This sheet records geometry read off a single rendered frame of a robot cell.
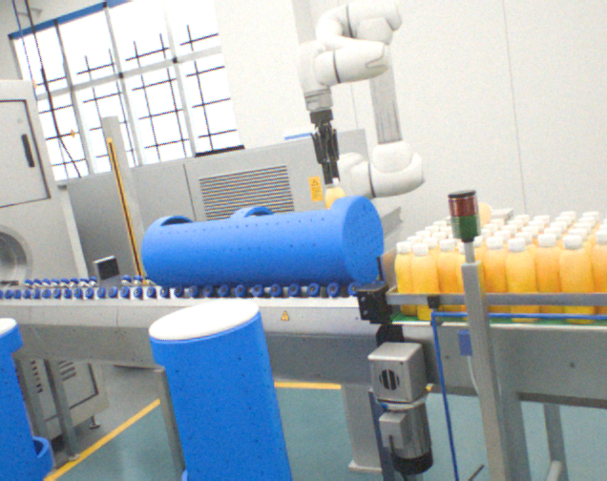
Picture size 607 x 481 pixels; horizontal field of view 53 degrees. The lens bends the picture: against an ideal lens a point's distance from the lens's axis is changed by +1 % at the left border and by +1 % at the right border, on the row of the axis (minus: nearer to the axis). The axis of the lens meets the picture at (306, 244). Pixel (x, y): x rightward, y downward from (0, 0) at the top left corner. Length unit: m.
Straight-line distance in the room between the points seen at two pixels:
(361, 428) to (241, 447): 1.21
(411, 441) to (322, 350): 0.47
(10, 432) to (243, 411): 0.81
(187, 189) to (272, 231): 2.14
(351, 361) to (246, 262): 0.47
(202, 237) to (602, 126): 3.05
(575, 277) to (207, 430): 0.93
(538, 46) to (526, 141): 0.62
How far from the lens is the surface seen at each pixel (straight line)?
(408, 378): 1.56
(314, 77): 1.93
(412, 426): 1.64
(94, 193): 4.54
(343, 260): 1.78
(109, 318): 2.60
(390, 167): 2.40
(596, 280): 1.56
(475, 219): 1.35
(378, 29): 2.42
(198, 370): 1.46
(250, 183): 3.74
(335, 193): 1.95
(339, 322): 1.87
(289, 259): 1.88
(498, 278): 1.60
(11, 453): 2.08
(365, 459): 2.76
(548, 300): 1.54
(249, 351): 1.48
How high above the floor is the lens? 1.42
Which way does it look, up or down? 10 degrees down
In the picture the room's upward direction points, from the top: 10 degrees counter-clockwise
